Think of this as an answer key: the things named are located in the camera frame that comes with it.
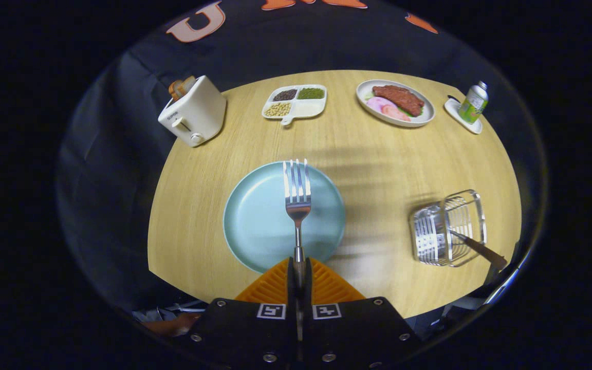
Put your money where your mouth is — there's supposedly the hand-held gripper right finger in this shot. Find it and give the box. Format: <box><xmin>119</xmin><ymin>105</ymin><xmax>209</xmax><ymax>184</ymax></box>
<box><xmin>304</xmin><ymin>257</ymin><xmax>423</xmax><ymax>368</ymax></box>

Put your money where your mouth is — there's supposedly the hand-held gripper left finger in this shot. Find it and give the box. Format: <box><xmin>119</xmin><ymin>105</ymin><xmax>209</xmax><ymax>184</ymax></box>
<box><xmin>183</xmin><ymin>257</ymin><xmax>297</xmax><ymax>366</ymax></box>

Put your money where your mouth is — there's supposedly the steel fork with brown handle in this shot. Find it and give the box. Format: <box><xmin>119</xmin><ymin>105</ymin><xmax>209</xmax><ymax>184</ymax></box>
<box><xmin>282</xmin><ymin>158</ymin><xmax>313</xmax><ymax>309</ymax></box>

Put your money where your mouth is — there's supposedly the steel spoon with brown handle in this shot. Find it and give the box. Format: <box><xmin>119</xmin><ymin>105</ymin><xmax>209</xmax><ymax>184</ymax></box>
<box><xmin>448</xmin><ymin>229</ymin><xmax>508</xmax><ymax>270</ymax></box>

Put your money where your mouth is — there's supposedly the light blue round plate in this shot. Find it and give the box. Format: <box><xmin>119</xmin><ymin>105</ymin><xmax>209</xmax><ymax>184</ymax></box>
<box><xmin>223</xmin><ymin>161</ymin><xmax>346</xmax><ymax>274</ymax></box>

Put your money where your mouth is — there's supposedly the salmon pink ham slice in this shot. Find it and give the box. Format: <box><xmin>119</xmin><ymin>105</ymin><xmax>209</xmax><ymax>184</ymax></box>
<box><xmin>381</xmin><ymin>105</ymin><xmax>411</xmax><ymax>122</ymax></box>

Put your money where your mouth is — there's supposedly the white toaster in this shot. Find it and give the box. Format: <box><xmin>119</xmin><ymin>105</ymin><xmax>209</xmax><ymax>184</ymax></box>
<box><xmin>158</xmin><ymin>75</ymin><xmax>227</xmax><ymax>148</ymax></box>

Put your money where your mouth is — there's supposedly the green lettuce leaf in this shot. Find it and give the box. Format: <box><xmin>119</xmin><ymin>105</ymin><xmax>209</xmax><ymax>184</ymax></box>
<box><xmin>365</xmin><ymin>92</ymin><xmax>420</xmax><ymax>119</ymax></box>

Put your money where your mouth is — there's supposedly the beige round dinner plate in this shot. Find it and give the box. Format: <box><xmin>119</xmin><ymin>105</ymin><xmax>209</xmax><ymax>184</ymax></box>
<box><xmin>356</xmin><ymin>79</ymin><xmax>436</xmax><ymax>128</ymax></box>

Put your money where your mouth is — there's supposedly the pale pink ham slice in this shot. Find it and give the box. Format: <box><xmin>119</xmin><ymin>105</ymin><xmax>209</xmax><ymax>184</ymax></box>
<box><xmin>366</xmin><ymin>97</ymin><xmax>394</xmax><ymax>114</ymax></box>

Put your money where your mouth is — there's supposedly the white divided dish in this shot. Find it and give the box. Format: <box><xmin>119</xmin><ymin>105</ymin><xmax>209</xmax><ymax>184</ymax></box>
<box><xmin>262</xmin><ymin>84</ymin><xmax>328</xmax><ymax>127</ymax></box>

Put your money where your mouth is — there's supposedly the brown steak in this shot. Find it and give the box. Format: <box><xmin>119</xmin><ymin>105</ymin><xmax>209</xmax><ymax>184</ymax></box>
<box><xmin>372</xmin><ymin>85</ymin><xmax>425</xmax><ymax>117</ymax></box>

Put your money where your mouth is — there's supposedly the white square coaster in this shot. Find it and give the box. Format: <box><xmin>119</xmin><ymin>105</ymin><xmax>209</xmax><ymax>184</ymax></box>
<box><xmin>444</xmin><ymin>98</ymin><xmax>483</xmax><ymax>135</ymax></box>

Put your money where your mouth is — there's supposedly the green labelled metal bottle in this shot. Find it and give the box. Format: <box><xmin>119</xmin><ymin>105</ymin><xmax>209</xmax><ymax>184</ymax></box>
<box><xmin>458</xmin><ymin>81</ymin><xmax>489</xmax><ymax>124</ymax></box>

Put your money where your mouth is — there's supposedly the steel wire basket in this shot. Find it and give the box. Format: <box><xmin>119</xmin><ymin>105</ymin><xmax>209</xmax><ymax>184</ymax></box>
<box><xmin>410</xmin><ymin>189</ymin><xmax>487</xmax><ymax>268</ymax></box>

